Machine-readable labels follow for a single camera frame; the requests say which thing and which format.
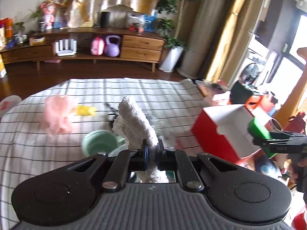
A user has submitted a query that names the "white knitted cloth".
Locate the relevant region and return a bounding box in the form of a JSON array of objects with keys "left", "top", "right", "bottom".
[{"left": 112, "top": 96, "right": 158, "bottom": 150}]

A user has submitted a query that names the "round white floor cushion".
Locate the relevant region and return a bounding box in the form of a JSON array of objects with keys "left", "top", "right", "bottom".
[{"left": 0, "top": 95, "right": 22, "bottom": 118}]

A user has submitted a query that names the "yellow soft object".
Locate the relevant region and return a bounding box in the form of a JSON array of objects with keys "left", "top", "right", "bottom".
[{"left": 76, "top": 105, "right": 96, "bottom": 116}]

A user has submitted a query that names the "white wifi router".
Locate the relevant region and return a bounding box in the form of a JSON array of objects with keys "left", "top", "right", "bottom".
[{"left": 54, "top": 39, "right": 77, "bottom": 57}]

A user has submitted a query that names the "orange green desk organizer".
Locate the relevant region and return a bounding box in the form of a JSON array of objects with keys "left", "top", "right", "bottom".
[{"left": 229, "top": 81, "right": 278, "bottom": 113}]

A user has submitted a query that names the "golden curtain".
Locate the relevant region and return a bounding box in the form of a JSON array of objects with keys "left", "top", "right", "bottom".
[{"left": 205, "top": 0, "right": 245, "bottom": 82}]

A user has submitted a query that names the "pink toy backpack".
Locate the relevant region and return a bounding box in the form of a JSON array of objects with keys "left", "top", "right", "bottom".
[{"left": 91, "top": 36, "right": 105, "bottom": 56}]

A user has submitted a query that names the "bag of snacks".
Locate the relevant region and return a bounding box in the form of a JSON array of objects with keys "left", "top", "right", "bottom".
[{"left": 126, "top": 12, "right": 145, "bottom": 34}]

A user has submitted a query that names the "red cardboard box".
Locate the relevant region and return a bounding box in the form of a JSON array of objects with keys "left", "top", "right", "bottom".
[{"left": 191, "top": 104, "right": 271, "bottom": 164}]

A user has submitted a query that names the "checkered white tablecloth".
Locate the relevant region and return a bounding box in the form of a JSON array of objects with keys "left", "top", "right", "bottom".
[{"left": 1, "top": 78, "right": 206, "bottom": 229}]

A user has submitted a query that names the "potted green plant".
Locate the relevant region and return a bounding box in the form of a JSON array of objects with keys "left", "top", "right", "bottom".
[{"left": 155, "top": 0, "right": 196, "bottom": 73}]

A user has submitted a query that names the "pink mesh bath pouf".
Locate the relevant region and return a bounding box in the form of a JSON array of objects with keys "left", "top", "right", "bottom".
[{"left": 42, "top": 94, "right": 74, "bottom": 136}]

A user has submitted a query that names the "purple kettlebell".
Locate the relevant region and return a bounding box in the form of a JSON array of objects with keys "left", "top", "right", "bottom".
[{"left": 104, "top": 35, "right": 121, "bottom": 57}]

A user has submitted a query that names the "black cylindrical speaker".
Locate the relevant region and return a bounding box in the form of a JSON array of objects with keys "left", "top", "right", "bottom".
[{"left": 100, "top": 12, "right": 110, "bottom": 28}]

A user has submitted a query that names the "steel travel tumbler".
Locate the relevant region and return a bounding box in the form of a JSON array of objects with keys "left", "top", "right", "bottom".
[{"left": 265, "top": 118, "right": 283, "bottom": 132}]

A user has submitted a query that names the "light green ceramic mug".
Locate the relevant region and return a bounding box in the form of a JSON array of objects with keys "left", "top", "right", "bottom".
[{"left": 81, "top": 130, "right": 125, "bottom": 157}]

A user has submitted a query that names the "blue plastic bag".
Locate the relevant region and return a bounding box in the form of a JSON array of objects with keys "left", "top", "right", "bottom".
[{"left": 144, "top": 9, "right": 157, "bottom": 32}]

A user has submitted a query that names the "washing machine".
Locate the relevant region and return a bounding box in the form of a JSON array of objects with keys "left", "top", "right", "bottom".
[{"left": 238, "top": 48, "right": 268, "bottom": 87}]

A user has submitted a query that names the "wooden tv cabinet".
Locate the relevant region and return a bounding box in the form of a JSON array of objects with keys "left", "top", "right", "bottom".
[{"left": 1, "top": 27, "right": 165, "bottom": 72}]

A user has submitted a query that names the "pink doll figurine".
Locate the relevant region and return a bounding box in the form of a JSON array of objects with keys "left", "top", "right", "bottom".
[{"left": 40, "top": 0, "right": 56, "bottom": 30}]

